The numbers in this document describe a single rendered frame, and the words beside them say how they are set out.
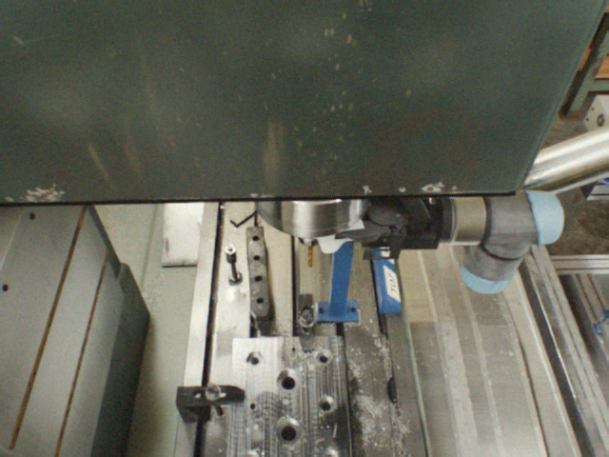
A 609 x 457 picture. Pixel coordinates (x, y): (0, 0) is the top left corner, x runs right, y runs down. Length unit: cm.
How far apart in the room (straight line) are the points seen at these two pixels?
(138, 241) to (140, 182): 137
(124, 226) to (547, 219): 147
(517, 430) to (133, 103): 122
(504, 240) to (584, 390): 74
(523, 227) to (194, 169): 46
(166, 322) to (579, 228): 201
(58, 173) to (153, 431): 107
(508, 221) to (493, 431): 76
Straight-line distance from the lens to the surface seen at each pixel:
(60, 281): 102
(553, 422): 157
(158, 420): 154
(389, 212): 73
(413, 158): 51
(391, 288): 130
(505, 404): 148
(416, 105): 47
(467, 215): 76
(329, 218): 63
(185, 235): 176
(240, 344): 117
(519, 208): 78
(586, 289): 239
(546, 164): 93
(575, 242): 284
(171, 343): 162
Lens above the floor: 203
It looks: 51 degrees down
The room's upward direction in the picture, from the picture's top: straight up
